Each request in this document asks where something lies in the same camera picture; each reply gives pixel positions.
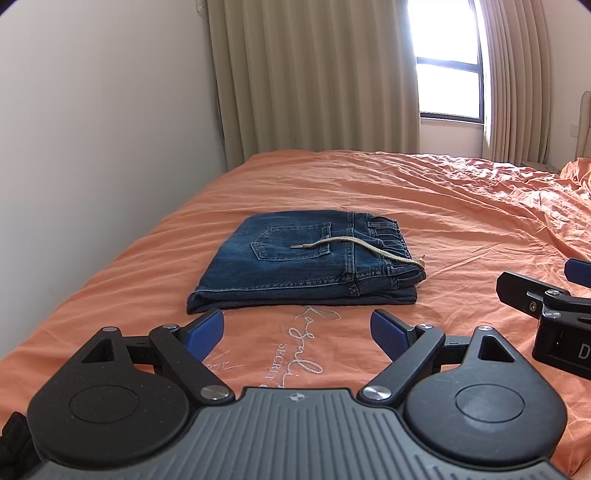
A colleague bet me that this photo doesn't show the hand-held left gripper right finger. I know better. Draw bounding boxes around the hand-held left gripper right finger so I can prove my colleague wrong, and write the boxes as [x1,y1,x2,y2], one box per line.
[356,308,528,409]

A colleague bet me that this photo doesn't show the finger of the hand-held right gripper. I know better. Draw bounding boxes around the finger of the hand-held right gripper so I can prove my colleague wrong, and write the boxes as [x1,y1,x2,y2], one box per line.
[564,258,591,291]
[496,271,576,320]

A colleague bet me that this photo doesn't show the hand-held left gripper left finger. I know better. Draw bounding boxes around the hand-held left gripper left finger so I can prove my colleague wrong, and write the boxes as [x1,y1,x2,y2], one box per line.
[68,308,237,408]

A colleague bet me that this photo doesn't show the blue denim pants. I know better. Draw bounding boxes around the blue denim pants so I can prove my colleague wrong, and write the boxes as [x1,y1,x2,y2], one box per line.
[186,210,428,315]

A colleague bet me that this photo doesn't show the orange bed sheet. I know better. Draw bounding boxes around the orange bed sheet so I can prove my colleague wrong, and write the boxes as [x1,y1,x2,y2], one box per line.
[0,148,591,477]

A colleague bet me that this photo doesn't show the beige padded headboard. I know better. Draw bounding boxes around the beige padded headboard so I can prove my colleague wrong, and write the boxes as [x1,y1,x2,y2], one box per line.
[578,90,591,172]

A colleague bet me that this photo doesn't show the beige pleated curtain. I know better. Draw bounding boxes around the beige pleated curtain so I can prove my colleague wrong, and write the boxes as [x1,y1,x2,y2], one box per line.
[206,0,422,163]
[475,0,557,163]

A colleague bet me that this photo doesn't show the window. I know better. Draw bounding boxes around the window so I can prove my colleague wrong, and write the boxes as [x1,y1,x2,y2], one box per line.
[405,0,485,124]

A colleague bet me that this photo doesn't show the black strap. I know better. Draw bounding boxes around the black strap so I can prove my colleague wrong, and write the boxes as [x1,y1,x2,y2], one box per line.
[0,412,37,468]

